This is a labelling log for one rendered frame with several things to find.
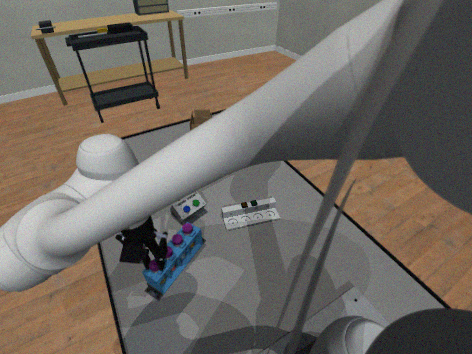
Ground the brown cardboard box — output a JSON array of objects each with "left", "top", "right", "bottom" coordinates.
[{"left": 190, "top": 110, "right": 212, "bottom": 131}]

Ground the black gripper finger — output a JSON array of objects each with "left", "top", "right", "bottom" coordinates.
[
  {"left": 142, "top": 231, "right": 168, "bottom": 271},
  {"left": 115, "top": 232, "right": 151, "bottom": 270}
]

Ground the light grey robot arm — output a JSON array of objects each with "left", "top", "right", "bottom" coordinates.
[{"left": 0, "top": 0, "right": 472, "bottom": 354}]

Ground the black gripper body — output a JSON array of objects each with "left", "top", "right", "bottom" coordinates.
[{"left": 121, "top": 216, "right": 157, "bottom": 243}]

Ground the white key housing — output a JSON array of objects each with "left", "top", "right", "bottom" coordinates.
[{"left": 170, "top": 191, "right": 207, "bottom": 226}]

